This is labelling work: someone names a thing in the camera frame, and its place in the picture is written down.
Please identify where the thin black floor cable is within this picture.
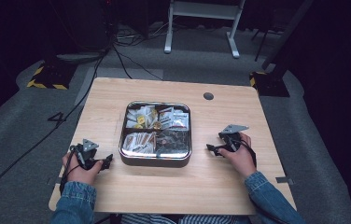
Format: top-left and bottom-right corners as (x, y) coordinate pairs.
(111, 45), (164, 81)

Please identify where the white metal desk frame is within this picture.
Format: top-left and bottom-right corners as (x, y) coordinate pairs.
(162, 0), (246, 60)

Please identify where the person's striped clothing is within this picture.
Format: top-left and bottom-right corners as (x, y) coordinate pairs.
(119, 213), (253, 224)

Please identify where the long black floor cable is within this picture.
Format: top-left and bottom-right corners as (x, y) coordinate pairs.
(0, 46), (111, 210)

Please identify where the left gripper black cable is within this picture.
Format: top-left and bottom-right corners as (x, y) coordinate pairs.
(59, 145), (86, 194)

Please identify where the black stand with hazard stripes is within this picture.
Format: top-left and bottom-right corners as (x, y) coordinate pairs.
(26, 60), (74, 91)
(248, 0), (316, 98)

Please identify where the pile of white red packets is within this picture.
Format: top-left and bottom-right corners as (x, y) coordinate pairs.
(158, 105), (190, 131)

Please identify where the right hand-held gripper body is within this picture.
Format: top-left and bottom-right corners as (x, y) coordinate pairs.
(218, 123), (250, 153)

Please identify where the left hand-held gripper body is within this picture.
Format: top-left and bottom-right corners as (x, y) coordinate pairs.
(70, 138), (105, 171)

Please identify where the metal table bracket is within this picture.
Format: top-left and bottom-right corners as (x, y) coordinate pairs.
(274, 175), (295, 186)

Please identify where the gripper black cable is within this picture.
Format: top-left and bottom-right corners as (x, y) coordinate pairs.
(59, 145), (86, 194)
(231, 139), (258, 169)

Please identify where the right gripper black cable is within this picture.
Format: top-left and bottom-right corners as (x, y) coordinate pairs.
(231, 139), (258, 169)

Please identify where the tangle of floor cables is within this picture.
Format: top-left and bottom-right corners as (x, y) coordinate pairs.
(114, 21), (168, 48)

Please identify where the pile of brown striped packets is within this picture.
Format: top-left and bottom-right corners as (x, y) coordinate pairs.
(122, 131), (158, 155)

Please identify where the person's left hand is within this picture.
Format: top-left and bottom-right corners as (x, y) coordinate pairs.
(62, 151), (105, 187)

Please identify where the person's right hand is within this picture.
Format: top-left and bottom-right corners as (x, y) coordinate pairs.
(218, 133), (258, 179)

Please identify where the pile of white yellow packets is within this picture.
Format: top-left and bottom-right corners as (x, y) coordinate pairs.
(126, 105), (159, 130)

